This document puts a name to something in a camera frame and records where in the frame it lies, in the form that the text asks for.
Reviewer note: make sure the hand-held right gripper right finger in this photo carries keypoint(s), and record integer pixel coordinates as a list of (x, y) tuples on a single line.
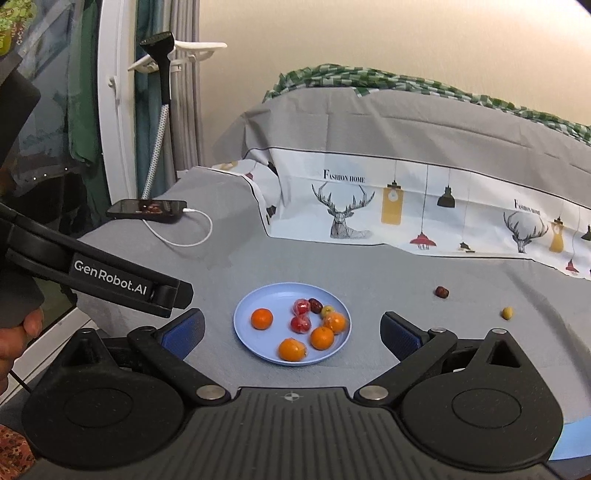
[(399, 337)]

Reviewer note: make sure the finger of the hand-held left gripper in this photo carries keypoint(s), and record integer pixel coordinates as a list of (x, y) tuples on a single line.
[(171, 297)]

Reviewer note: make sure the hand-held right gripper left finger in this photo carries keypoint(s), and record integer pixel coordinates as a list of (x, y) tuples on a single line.
[(182, 334)]

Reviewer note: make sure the orange tangerine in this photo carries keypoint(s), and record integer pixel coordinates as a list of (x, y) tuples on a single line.
[(337, 322), (322, 338), (292, 349), (262, 318)]

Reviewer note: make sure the small green fruit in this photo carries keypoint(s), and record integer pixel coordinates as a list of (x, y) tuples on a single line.
[(507, 313), (328, 310)]

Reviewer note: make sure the dark red jujube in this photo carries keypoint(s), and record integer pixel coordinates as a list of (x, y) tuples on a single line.
[(315, 305), (442, 291)]

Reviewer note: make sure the light blue plate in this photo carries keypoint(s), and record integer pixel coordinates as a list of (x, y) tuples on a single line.
[(270, 297)]

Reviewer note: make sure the red fruit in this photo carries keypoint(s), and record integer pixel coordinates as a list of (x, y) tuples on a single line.
[(299, 324), (301, 306)]

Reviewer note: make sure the person's left hand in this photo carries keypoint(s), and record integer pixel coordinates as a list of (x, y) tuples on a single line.
[(27, 332)]

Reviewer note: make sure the black smartphone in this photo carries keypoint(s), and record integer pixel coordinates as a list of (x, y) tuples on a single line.
[(147, 210)]

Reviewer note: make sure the grey curtain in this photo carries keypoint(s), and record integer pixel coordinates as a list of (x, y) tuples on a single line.
[(184, 115)]

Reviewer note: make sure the teal curtain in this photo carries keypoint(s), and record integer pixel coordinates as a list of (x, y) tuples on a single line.
[(143, 92)]

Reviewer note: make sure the red patterned cloth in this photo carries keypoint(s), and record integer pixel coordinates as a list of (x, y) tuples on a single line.
[(14, 450)]

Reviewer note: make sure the grey deer print quilt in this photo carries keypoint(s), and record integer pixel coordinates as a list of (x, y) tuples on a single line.
[(415, 129)]

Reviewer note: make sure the green checked cloth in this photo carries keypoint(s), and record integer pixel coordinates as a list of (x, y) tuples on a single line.
[(415, 85)]

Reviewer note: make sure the white door frame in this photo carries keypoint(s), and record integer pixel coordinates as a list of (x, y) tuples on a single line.
[(117, 115)]

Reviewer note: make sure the white wall rack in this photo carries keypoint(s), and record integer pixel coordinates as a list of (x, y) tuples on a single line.
[(198, 46)]

